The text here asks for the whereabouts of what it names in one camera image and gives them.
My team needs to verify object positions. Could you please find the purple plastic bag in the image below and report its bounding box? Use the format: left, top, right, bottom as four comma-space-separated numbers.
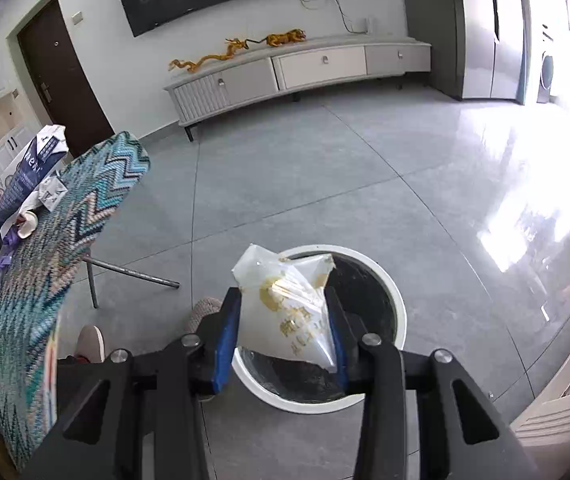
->
0, 228, 20, 289

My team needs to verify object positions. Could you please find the white plastic bag gold print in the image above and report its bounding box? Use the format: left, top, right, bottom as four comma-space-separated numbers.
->
232, 244, 337, 373

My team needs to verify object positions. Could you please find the round white trash bin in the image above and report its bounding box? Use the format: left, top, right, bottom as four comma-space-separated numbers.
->
233, 244, 407, 415

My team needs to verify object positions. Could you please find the white cream cloth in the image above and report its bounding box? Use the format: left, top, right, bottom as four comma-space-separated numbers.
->
4, 210, 38, 240

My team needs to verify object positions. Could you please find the zigzag knitted table cloth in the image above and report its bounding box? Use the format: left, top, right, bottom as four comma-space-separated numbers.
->
0, 131, 150, 470

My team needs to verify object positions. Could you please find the metal table leg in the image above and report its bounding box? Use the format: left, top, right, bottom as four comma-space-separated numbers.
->
83, 256, 181, 310

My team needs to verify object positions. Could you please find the blue white cardboard box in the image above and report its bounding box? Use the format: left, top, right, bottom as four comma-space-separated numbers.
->
0, 125, 68, 228

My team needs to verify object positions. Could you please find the beige slipper foot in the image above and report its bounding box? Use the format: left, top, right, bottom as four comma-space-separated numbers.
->
73, 325, 106, 364

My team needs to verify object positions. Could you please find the dark brown entrance door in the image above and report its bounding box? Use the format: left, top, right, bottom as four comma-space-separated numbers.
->
17, 0, 114, 157

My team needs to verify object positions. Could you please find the white tv cabinet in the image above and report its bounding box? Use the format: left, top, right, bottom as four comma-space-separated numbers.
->
164, 35, 431, 140

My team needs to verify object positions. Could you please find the golden dragon figurine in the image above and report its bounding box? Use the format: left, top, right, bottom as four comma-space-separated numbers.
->
168, 38, 249, 74

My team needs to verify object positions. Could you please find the golden tiger figurine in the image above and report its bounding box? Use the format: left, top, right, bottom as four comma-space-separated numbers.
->
248, 28, 306, 48

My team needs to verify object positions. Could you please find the silver refrigerator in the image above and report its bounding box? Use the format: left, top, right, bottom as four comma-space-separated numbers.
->
453, 0, 530, 103

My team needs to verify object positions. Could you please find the television power cable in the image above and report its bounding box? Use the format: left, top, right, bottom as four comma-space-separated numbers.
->
291, 0, 374, 36

